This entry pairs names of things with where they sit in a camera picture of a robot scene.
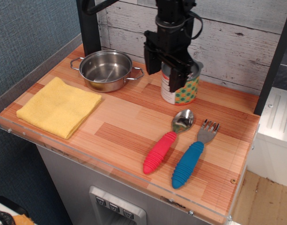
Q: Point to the white toy appliance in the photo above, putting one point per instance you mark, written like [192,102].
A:
[268,155]

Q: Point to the clear acrylic guard rail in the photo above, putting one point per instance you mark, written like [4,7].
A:
[118,134]

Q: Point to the fork with blue handle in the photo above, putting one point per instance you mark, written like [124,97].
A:
[188,161]

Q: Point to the toy can with dotted label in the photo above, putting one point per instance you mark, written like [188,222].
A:
[186,94]

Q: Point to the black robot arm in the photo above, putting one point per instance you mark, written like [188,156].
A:
[177,26]

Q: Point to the yellow folded cloth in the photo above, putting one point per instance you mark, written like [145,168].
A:
[59,108]

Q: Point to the spoon with red handle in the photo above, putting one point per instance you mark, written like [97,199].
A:
[181,123]

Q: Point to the orange object bottom left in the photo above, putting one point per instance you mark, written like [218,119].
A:
[23,220]

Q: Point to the stainless steel toy pot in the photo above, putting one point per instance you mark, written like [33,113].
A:
[107,70]

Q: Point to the silver dispenser button panel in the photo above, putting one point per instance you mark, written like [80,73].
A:
[112,210]

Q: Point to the silver toy cabinet front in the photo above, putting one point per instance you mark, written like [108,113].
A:
[73,178]

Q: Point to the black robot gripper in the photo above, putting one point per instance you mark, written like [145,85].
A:
[170,46]

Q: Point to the left black vertical post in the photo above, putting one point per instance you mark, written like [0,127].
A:
[89,30]

